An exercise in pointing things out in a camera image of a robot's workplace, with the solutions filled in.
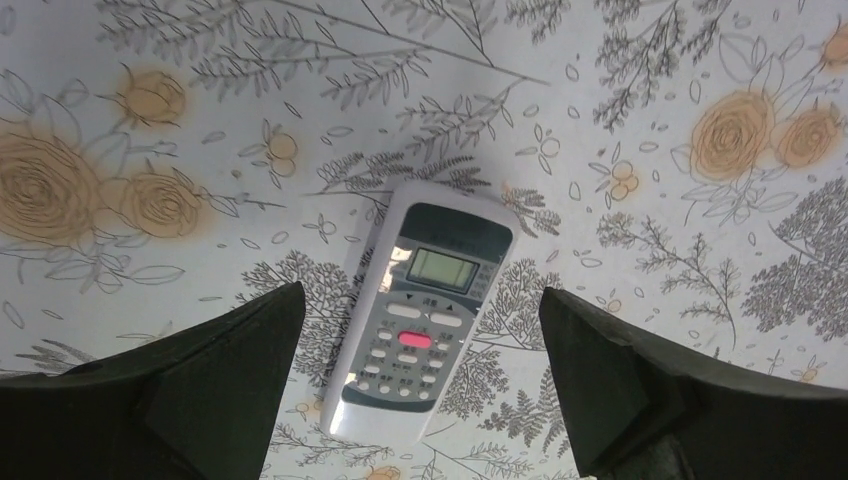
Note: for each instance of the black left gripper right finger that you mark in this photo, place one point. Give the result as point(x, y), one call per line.
point(638, 406)

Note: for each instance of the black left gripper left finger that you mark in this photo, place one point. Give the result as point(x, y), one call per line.
point(199, 404)

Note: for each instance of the floral patterned table mat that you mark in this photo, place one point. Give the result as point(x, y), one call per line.
point(679, 164)

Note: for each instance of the white air conditioner remote control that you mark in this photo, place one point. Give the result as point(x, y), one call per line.
point(435, 264)

